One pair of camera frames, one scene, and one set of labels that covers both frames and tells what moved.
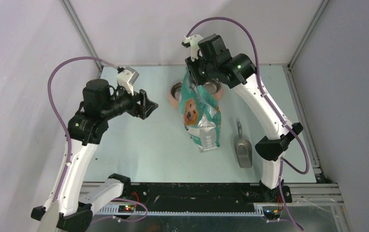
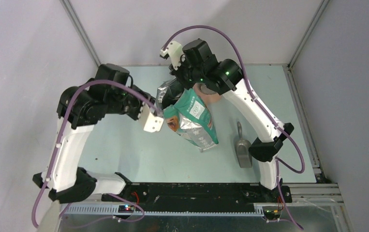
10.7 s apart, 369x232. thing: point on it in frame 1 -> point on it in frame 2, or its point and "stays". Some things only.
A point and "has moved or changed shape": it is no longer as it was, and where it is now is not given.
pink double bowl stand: (215, 85) -> (206, 98)
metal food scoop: (243, 150) stays
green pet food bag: (201, 113) has moved or changed shape
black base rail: (201, 195) stays
